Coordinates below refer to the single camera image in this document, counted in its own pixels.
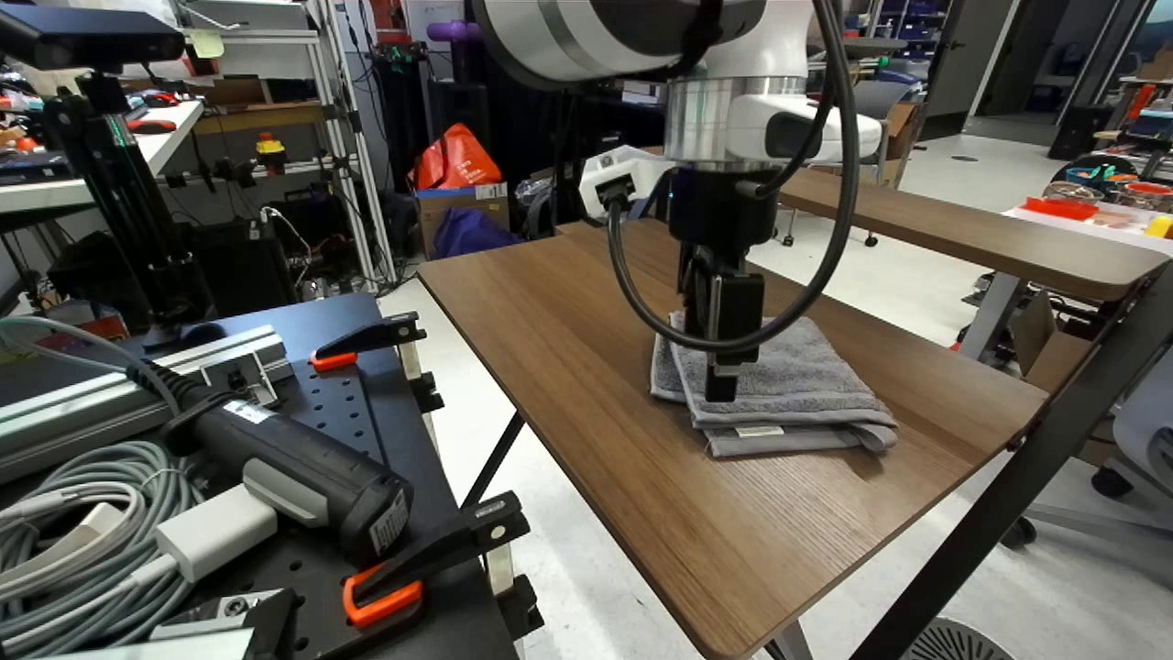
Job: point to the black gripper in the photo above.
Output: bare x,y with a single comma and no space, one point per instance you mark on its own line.
718,216

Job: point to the grey towel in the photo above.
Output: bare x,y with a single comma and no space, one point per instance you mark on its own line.
798,397

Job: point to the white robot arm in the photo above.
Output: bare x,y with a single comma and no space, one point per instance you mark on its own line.
751,90

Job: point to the long wooden shelf board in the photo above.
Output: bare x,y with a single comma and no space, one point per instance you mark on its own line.
1049,253

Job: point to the cardboard box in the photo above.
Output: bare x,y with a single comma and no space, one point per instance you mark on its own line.
463,220

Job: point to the orange bag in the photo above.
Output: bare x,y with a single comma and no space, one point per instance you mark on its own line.
457,159

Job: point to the black perforated workbench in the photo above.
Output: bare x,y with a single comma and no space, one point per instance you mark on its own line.
100,588

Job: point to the black orange clamp far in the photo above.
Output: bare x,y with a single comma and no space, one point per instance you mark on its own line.
377,335

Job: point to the black orange clamp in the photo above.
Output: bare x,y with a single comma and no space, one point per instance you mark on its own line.
397,588
377,335

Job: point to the black orange clamp near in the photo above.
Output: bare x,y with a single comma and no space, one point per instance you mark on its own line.
397,588

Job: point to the black handheld scanner device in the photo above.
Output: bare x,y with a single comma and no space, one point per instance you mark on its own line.
309,479

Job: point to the white power adapter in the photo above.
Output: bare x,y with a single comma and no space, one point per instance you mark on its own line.
212,532

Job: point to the white metal shelf rack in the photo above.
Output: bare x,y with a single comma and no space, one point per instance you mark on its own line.
323,34

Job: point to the wooden table with black frame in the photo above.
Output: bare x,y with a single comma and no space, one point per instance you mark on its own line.
738,552

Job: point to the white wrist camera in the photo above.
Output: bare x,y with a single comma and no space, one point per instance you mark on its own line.
623,175

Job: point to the black camera on tripod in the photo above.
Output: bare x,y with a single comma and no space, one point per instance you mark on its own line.
88,126

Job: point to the aluminium extrusion rail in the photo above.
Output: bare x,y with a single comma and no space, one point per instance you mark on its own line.
53,427

